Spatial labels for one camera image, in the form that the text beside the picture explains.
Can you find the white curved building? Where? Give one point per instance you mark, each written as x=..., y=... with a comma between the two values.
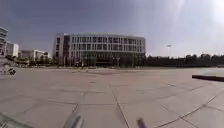
x=100, y=45

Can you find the tall lamp pole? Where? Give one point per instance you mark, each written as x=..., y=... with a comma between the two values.
x=169, y=50

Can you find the robot's own part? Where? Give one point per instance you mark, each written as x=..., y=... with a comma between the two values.
x=141, y=123
x=75, y=121

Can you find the distant row of trees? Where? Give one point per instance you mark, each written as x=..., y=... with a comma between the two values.
x=186, y=60

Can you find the group of pale buildings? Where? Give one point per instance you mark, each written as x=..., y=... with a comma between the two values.
x=33, y=53

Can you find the vehicle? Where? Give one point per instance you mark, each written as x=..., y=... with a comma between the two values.
x=10, y=70

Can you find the pale multi-storey building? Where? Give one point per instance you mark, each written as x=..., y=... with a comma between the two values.
x=2, y=38

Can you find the dark low wall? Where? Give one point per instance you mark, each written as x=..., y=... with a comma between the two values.
x=210, y=78

